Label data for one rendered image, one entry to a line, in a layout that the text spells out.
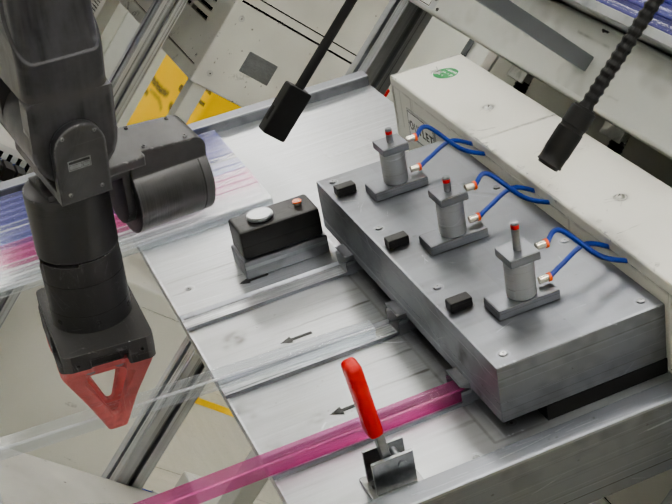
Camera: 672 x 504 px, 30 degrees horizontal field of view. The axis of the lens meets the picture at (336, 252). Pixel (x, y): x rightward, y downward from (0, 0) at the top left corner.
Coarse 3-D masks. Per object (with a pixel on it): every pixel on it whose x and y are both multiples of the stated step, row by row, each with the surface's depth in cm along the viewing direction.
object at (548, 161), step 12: (576, 108) 81; (564, 120) 81; (576, 120) 81; (588, 120) 81; (564, 132) 81; (576, 132) 81; (552, 144) 81; (564, 144) 81; (576, 144) 82; (540, 156) 82; (552, 156) 81; (564, 156) 81; (552, 168) 82
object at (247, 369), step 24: (336, 336) 99; (360, 336) 100; (264, 360) 97; (288, 360) 98; (168, 384) 96; (192, 384) 96; (216, 384) 96; (144, 408) 95; (24, 432) 93; (48, 432) 93; (72, 432) 93; (0, 456) 92
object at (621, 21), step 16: (416, 0) 137; (432, 0) 134; (560, 0) 116; (576, 0) 109; (592, 0) 107; (592, 16) 112; (608, 16) 105; (624, 16) 103; (624, 32) 109; (656, 32) 99; (656, 48) 105
